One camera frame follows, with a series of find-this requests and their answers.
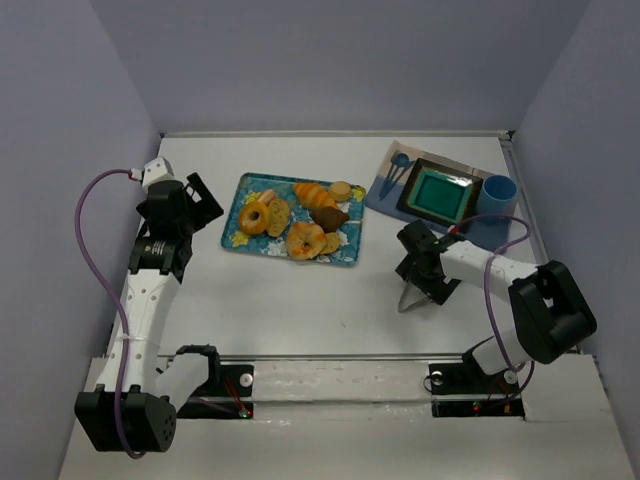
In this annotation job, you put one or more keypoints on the blue plastic fork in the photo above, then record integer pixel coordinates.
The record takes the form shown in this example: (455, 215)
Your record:
(390, 178)

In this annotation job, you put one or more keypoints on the tan bread slice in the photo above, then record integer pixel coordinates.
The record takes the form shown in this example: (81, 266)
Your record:
(333, 243)

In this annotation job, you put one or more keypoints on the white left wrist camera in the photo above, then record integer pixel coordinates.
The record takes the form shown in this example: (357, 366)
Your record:
(156, 171)

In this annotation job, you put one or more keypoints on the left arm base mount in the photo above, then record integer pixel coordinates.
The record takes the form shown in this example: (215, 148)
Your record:
(226, 394)

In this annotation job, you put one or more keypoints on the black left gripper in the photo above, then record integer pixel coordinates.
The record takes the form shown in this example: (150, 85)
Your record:
(198, 201)

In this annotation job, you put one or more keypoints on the glazed ring donut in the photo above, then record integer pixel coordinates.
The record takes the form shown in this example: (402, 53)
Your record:
(254, 218)

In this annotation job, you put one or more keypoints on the metal rail bar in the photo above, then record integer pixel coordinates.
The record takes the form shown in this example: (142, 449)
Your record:
(343, 357)

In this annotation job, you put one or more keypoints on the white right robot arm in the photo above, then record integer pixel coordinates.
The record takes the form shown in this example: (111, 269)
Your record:
(536, 312)

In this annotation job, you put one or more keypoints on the orange twisted ring bread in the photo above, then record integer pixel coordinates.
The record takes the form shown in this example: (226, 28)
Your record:
(305, 241)

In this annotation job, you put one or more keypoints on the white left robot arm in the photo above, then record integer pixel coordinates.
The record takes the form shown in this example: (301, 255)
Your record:
(133, 408)

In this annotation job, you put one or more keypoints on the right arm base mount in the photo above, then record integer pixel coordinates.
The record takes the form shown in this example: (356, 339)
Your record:
(475, 390)

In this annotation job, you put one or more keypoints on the dark brown chocolate bread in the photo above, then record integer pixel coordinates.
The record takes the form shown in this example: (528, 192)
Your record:
(330, 219)

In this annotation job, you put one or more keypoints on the small pale round roll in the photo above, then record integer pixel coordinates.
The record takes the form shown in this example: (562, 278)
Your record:
(267, 196)

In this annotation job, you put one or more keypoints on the blue plastic cup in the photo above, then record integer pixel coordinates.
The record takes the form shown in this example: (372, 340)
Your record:
(498, 196)

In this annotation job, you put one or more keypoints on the small round tan bun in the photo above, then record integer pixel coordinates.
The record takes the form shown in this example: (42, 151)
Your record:
(340, 191)

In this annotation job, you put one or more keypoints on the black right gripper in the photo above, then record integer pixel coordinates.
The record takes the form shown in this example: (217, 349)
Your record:
(431, 285)

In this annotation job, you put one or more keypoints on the green square plate dark rim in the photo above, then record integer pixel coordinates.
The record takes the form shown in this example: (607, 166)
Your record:
(439, 193)

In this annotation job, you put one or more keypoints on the metal serving tongs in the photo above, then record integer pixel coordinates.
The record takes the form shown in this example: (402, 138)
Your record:
(412, 298)

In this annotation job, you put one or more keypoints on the orange striped croissant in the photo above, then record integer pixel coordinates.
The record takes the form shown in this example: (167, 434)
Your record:
(312, 195)

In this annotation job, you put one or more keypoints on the blue cloth placemat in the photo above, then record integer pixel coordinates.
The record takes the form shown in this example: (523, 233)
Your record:
(486, 231)

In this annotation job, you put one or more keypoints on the blue floral serving tray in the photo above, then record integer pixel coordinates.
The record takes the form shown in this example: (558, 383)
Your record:
(252, 184)

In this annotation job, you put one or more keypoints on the brown bread slice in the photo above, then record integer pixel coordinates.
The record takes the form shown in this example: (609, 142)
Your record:
(279, 214)

